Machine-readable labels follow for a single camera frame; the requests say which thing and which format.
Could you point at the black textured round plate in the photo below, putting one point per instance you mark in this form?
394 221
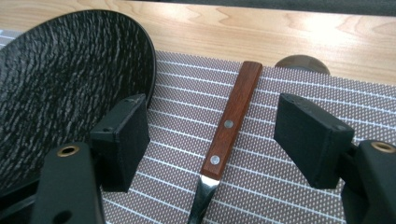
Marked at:
62 77

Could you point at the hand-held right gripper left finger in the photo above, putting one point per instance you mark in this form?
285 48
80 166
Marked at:
123 146

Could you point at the grey striped placemat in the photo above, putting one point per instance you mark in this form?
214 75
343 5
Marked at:
280 202

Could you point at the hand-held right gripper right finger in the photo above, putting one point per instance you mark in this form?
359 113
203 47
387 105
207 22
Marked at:
311 140

